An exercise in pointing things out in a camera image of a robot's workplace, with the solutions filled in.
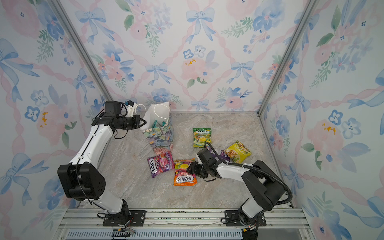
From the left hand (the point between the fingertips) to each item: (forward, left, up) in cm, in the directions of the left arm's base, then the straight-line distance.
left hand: (146, 120), depth 83 cm
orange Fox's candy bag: (-23, -20, -22) cm, 38 cm away
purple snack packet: (-9, -45, -22) cm, 51 cm away
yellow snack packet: (-7, -55, -22) cm, 59 cm away
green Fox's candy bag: (+6, -32, -22) cm, 39 cm away
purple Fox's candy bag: (-15, -7, -22) cm, 27 cm away
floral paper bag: (+8, -3, -16) cm, 18 cm away
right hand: (-20, -24, -22) cm, 38 cm away
